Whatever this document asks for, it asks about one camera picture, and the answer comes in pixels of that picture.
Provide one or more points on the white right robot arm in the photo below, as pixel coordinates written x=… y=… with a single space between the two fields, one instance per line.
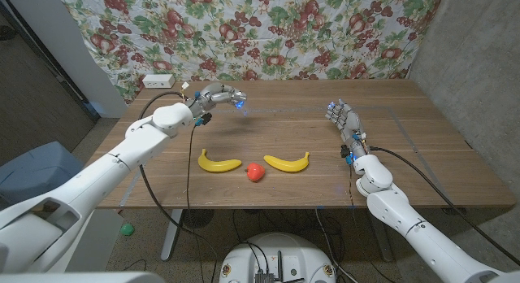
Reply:
x=406 y=218

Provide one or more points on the yellow toy banana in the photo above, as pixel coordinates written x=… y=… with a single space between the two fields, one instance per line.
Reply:
x=217 y=165
x=286 y=164

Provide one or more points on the floral fruit print backdrop cloth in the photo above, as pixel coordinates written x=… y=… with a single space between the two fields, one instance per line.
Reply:
x=284 y=31

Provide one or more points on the metal table leg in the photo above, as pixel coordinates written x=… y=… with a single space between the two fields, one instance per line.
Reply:
x=170 y=234
x=382 y=238

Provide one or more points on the white power strip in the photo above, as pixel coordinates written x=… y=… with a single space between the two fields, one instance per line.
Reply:
x=158 y=81

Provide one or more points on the round black floor fan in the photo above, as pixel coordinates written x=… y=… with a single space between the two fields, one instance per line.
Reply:
x=198 y=218

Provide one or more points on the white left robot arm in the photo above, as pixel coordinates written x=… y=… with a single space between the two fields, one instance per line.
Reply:
x=101 y=173

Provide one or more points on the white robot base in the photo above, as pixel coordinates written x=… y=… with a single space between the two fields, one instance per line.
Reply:
x=276 y=258

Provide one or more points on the blue-grey plastic bin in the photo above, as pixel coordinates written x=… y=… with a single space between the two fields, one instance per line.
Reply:
x=32 y=169

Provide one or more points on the red toy apple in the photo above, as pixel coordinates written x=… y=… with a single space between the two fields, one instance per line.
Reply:
x=255 y=172

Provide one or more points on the dark brown door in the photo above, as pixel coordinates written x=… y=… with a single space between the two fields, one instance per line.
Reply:
x=28 y=104

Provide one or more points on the white robot torso edge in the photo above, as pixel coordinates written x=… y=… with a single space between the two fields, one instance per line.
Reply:
x=81 y=278

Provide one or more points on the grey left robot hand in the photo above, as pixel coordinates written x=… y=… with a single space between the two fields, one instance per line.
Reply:
x=211 y=98

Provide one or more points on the small green ball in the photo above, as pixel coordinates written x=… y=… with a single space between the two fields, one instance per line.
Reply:
x=126 y=229

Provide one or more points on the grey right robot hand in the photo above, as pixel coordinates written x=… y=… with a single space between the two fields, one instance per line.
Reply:
x=348 y=121

